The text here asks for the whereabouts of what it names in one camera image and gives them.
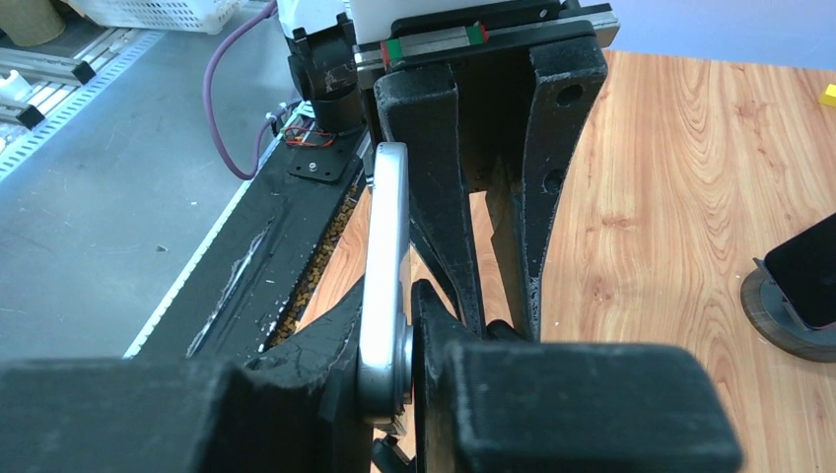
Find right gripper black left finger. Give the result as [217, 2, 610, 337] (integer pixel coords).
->
[1, 283, 366, 472]

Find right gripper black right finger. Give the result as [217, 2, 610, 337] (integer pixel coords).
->
[411, 280, 743, 472]

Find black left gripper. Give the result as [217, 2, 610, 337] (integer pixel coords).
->
[353, 1, 620, 341]

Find black smartphone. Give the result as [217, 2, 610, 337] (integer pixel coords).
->
[764, 215, 835, 330]
[357, 142, 413, 430]

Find grey round stand base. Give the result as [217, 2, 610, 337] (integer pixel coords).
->
[739, 258, 835, 364]

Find black phone stand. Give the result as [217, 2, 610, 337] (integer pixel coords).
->
[371, 417, 416, 473]

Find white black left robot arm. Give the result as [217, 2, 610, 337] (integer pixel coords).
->
[275, 1, 620, 340]

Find white perforated storage basket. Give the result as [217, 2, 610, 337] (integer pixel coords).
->
[67, 0, 247, 34]

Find yellow toy brick left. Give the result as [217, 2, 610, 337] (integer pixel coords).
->
[818, 84, 836, 107]

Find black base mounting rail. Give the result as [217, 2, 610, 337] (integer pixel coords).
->
[124, 104, 368, 364]

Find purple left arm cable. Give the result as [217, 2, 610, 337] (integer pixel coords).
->
[202, 0, 305, 182]

